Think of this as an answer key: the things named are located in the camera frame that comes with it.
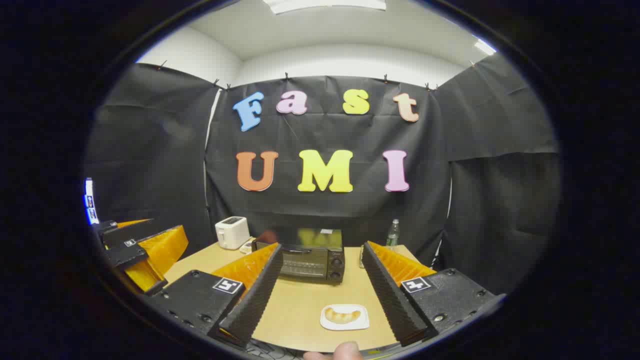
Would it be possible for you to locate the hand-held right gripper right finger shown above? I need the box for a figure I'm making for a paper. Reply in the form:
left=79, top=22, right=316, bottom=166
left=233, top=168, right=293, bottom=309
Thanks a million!
left=362, top=241, right=506, bottom=347

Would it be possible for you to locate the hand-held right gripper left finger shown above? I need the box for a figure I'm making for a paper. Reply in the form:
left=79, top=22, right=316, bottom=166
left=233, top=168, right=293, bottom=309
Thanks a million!
left=145, top=242, right=284, bottom=349

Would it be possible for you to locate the golden croissant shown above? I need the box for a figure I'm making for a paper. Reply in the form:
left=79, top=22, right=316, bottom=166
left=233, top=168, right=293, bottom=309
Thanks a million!
left=325, top=308, right=362, bottom=324

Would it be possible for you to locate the black electric oven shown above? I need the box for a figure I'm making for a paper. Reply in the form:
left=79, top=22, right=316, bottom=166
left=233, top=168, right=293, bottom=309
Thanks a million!
left=251, top=228, right=346, bottom=285

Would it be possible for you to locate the white square plate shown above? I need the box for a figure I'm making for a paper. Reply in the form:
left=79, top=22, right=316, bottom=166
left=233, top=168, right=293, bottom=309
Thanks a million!
left=320, top=304, right=370, bottom=331

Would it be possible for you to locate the computer monitor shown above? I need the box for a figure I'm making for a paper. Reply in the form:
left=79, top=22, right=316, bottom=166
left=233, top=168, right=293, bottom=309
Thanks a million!
left=83, top=177, right=100, bottom=225

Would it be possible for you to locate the white toaster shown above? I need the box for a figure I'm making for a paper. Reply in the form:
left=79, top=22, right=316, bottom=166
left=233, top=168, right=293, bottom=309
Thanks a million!
left=215, top=216, right=251, bottom=251

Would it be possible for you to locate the black backdrop cloth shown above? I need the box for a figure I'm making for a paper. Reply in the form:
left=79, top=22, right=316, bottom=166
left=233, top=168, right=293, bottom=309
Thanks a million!
left=84, top=52, right=561, bottom=296

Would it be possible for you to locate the large ceiling light panel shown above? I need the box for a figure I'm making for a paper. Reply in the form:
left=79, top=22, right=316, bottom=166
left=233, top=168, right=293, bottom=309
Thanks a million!
left=262, top=0, right=387, bottom=14

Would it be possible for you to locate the bundle of floor cables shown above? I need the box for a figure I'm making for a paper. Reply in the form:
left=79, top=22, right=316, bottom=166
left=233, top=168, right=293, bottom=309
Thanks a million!
left=245, top=340, right=303, bottom=360

